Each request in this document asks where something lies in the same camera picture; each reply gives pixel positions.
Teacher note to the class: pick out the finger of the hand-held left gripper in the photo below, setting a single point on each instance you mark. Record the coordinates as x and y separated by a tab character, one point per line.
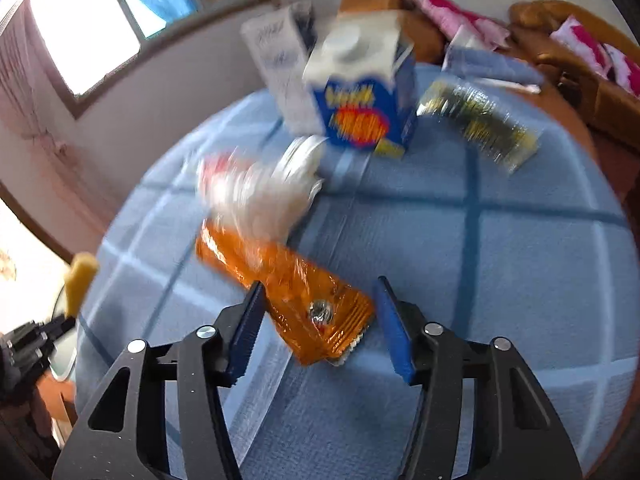
60	326

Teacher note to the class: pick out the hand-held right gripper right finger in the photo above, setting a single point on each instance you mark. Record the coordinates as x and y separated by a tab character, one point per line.
395	330

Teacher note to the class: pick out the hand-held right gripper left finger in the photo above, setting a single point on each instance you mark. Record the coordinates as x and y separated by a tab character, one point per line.
247	330

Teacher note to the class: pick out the mint green cartoon bucket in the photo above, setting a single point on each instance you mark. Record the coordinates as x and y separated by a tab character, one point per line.
62	362

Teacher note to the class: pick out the yellow sponge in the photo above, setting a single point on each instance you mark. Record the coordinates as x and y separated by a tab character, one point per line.
82	280

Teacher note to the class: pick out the orange snack wrapper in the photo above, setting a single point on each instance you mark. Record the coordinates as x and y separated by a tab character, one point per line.
290	280

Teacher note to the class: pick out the blue checked tablecloth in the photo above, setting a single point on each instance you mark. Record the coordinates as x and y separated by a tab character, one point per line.
450	240

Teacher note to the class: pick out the white plastic bag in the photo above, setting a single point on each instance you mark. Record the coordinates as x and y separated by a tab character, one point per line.
260	195

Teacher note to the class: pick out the clear packet with dark print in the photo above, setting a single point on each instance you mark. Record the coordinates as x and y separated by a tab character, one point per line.
480	120

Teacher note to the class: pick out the blue and white milk carton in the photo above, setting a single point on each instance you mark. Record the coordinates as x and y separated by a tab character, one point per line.
360	95

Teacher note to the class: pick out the white paper carton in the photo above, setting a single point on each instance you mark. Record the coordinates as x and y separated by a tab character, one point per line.
280	55

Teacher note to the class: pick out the light blue folded cloth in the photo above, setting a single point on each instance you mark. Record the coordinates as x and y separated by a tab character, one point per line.
490	62

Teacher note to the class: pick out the pink floral pillow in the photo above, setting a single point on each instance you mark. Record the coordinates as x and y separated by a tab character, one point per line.
582	45
450	10
625	70

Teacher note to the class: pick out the brown leather sofa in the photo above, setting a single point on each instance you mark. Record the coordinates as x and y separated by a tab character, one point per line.
550	15

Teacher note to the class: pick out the window with grey frame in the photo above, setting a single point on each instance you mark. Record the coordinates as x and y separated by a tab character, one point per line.
85	45

